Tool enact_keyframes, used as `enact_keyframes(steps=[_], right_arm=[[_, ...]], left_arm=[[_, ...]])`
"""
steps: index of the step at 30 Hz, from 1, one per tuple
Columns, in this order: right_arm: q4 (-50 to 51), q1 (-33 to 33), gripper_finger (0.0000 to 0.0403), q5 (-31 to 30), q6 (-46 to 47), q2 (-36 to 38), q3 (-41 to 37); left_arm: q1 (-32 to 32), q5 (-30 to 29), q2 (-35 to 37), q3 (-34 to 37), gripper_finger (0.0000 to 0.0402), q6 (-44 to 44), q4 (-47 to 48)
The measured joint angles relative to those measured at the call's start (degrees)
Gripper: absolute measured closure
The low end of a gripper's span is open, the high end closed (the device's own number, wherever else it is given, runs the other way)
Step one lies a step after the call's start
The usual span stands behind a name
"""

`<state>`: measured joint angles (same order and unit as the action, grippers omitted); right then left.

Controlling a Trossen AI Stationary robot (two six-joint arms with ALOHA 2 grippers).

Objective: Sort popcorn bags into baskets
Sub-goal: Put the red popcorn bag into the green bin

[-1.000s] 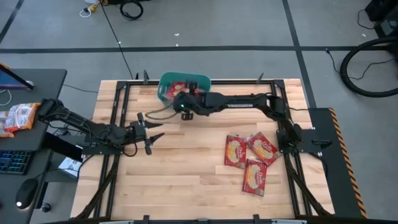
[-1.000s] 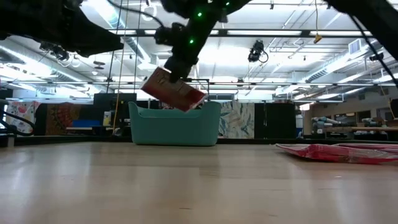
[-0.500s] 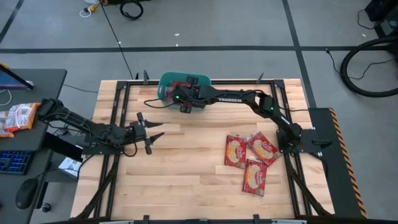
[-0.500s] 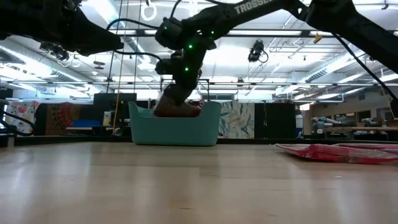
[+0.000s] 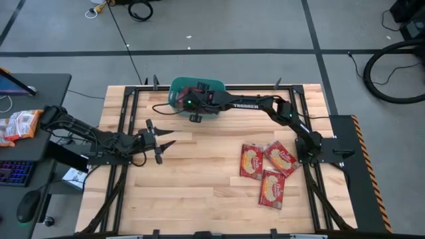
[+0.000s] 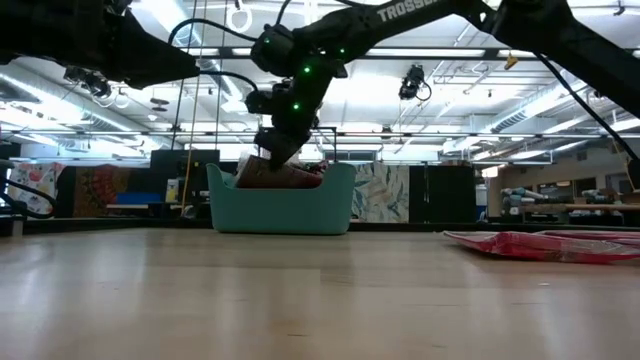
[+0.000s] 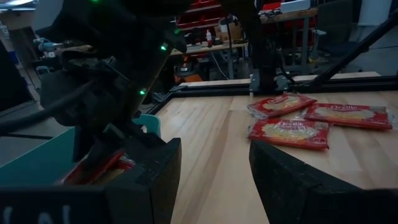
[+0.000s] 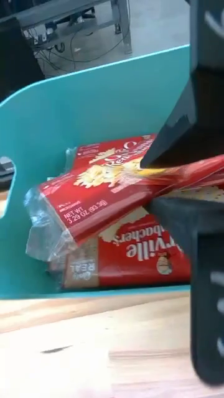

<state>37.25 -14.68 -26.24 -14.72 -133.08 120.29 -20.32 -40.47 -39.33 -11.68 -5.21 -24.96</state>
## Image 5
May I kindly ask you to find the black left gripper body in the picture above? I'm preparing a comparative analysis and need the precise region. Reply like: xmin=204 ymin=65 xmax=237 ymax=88
xmin=137 ymin=118 xmax=164 ymax=165

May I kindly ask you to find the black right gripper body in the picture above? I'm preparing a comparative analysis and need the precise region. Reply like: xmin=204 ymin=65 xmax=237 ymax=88
xmin=183 ymin=81 xmax=217 ymax=123

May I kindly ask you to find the red popcorn bag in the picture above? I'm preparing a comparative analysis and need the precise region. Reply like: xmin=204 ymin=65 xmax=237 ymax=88
xmin=238 ymin=143 xmax=265 ymax=181
xmin=175 ymin=86 xmax=204 ymax=110
xmin=263 ymin=139 xmax=301 ymax=179
xmin=258 ymin=168 xmax=286 ymax=210

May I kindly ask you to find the teal plastic basket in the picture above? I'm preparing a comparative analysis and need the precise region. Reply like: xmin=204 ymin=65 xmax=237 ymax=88
xmin=167 ymin=76 xmax=227 ymax=119

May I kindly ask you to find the white paper box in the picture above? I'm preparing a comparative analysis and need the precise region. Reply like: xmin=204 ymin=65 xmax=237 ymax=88
xmin=62 ymin=167 xmax=88 ymax=191

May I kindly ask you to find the black desk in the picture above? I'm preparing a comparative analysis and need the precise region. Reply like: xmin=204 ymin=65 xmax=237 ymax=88
xmin=0 ymin=72 xmax=72 ymax=239

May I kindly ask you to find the orange snack bag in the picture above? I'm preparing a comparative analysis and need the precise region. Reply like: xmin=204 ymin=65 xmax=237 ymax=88
xmin=5 ymin=109 xmax=44 ymax=142
xmin=0 ymin=118 xmax=16 ymax=148

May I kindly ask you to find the black computer mouse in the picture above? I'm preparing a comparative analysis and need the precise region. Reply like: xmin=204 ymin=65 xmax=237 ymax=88
xmin=16 ymin=189 xmax=43 ymax=224

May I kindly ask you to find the backlit black keyboard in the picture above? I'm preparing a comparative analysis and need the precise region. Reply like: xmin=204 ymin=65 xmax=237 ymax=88
xmin=0 ymin=160 xmax=36 ymax=187

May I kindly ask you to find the tilted computer screen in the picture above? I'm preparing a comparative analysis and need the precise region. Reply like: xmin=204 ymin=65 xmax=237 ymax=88
xmin=0 ymin=67 xmax=37 ymax=97

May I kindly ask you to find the black hazard striped side platform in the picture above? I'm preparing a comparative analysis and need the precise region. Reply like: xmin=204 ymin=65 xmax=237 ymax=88
xmin=328 ymin=114 xmax=393 ymax=234

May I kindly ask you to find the black equipment case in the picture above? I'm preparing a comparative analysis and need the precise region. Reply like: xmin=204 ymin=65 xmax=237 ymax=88
xmin=390 ymin=0 xmax=425 ymax=40

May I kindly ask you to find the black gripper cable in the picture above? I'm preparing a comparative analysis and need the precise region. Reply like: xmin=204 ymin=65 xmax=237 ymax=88
xmin=151 ymin=102 xmax=187 ymax=116

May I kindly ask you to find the black aluminium table frame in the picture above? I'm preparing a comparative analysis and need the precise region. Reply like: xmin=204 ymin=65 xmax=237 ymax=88
xmin=79 ymin=82 xmax=356 ymax=235

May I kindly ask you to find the long black floor cable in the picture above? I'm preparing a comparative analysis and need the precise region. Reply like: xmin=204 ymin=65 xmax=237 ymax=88
xmin=106 ymin=2 xmax=144 ymax=84

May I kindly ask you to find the coiled black cable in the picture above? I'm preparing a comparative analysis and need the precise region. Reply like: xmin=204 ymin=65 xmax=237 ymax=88
xmin=127 ymin=0 xmax=154 ymax=23

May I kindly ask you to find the white and yellow cable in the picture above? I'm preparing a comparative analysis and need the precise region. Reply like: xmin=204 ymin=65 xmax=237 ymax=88
xmin=84 ymin=0 xmax=110 ymax=19

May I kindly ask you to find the thin black floor cable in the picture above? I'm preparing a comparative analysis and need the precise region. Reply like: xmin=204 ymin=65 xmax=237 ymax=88
xmin=347 ymin=51 xmax=422 ymax=86

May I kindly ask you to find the thick black hose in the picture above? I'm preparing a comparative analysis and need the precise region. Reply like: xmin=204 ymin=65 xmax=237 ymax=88
xmin=363 ymin=39 xmax=425 ymax=104

